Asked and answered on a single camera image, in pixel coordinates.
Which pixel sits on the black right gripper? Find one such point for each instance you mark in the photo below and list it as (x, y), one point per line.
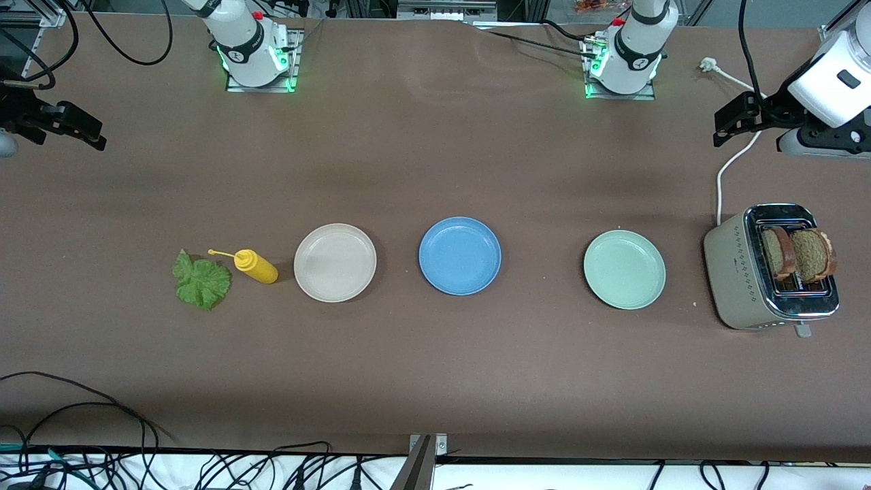
(15, 110)

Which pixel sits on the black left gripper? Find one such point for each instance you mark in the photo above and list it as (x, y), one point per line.
(774, 110)

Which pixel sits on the brown bread slice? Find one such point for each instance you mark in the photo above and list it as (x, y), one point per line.
(776, 253)
(811, 257)

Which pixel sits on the green lettuce leaf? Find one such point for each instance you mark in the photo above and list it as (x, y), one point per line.
(202, 282)

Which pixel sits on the yellow squeeze sauce bottle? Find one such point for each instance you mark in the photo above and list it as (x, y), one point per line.
(257, 267)

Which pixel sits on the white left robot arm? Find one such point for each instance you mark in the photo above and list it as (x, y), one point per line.
(633, 54)

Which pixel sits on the mint green plate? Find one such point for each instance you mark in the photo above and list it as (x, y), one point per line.
(625, 269)

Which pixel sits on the beige plate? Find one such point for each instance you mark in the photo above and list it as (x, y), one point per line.
(335, 263)

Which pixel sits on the blue plate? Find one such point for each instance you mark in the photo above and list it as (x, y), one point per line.
(460, 256)

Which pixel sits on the beige chrome two-slot toaster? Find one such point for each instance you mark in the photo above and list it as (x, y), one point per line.
(731, 272)

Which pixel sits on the colourful snack bag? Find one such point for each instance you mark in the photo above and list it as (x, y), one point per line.
(592, 7)

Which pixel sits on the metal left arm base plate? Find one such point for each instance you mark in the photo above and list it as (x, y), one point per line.
(646, 96)

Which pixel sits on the aluminium frame rail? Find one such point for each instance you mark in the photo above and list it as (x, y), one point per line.
(51, 19)
(827, 30)

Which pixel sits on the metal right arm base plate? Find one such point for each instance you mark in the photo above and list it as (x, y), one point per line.
(298, 68)

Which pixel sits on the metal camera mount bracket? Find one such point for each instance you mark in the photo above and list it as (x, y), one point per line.
(418, 469)

